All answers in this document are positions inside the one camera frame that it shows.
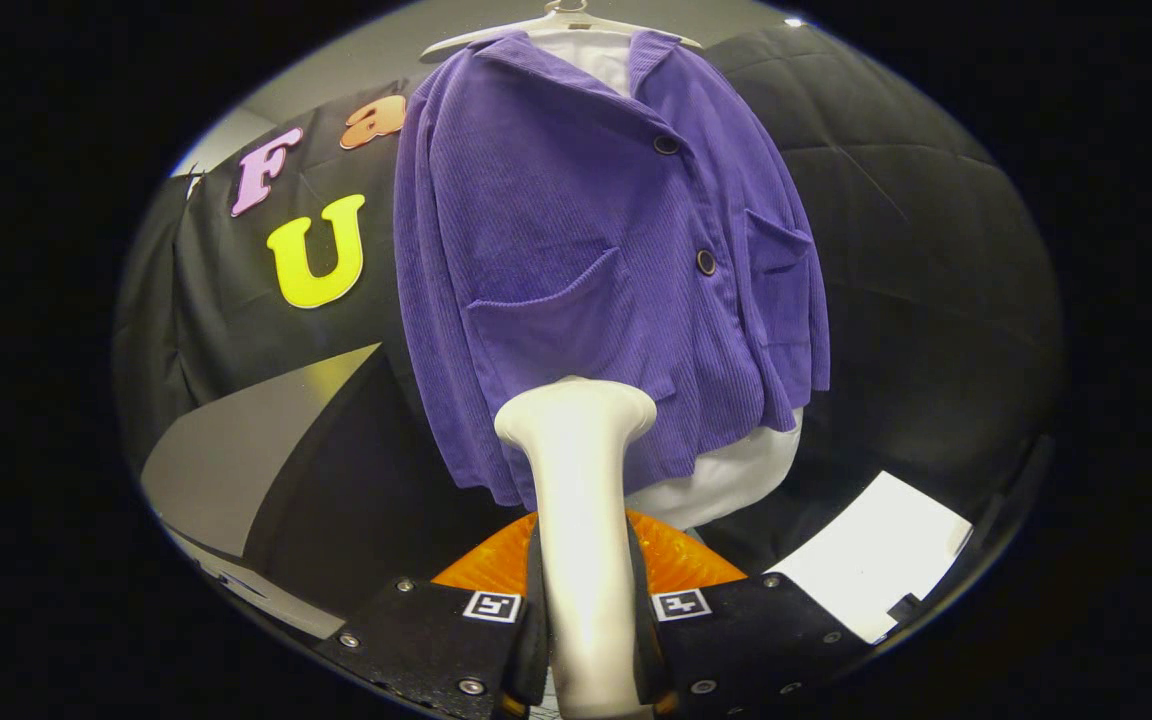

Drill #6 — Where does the white paper sheet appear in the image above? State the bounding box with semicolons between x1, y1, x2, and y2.
764;471;975;645

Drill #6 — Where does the purple corduroy jacket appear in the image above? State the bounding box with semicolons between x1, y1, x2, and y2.
393;28;832;511

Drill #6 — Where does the black backdrop cloth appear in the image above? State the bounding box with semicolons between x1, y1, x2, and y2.
114;22;1067;601

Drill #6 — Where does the grey cabinet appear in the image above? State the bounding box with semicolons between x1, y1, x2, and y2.
141;343;537;641

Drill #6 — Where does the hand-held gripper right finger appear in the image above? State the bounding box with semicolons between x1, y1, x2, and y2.
624;508;875;720

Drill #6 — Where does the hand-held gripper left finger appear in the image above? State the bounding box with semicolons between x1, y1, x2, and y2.
314;510;549;720

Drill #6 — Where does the white shirt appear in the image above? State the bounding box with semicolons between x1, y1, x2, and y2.
526;30;805;531

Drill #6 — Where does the white garment steamer head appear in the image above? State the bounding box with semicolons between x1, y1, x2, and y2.
494;376;659;720

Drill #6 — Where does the white clothes hanger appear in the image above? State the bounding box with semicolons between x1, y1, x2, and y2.
420;0;705;58

